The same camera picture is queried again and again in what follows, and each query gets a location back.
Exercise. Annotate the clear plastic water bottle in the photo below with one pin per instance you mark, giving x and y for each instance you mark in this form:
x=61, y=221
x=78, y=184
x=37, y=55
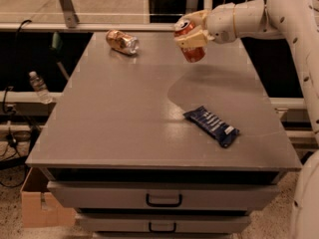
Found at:
x=40, y=88

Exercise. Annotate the red coke can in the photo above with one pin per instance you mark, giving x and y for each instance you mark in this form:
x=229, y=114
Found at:
x=192, y=50

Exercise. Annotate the lower grey drawer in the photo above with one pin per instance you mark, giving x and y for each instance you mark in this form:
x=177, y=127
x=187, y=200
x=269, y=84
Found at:
x=162, y=223

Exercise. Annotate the green handled tool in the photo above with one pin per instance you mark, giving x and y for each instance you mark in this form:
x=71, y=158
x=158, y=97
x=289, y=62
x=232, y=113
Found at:
x=56, y=49

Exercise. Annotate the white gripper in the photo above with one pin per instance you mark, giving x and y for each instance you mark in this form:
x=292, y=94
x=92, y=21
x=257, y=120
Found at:
x=221, y=24

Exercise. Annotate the brown gold soda can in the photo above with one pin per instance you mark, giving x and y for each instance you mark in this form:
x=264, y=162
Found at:
x=122, y=42

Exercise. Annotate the grey drawer cabinet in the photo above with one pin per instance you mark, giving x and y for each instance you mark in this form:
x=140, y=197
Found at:
x=120, y=119

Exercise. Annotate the brown cardboard box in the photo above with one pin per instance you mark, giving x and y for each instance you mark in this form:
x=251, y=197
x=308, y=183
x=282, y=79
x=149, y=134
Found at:
x=40, y=208

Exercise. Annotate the blue snack bar wrapper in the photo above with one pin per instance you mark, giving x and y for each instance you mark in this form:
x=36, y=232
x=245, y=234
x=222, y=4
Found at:
x=224, y=133

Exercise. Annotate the left metal bracket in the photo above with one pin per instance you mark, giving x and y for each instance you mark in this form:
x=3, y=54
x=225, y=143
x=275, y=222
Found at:
x=70, y=16

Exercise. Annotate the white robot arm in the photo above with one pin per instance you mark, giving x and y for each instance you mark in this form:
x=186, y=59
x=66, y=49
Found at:
x=293, y=21

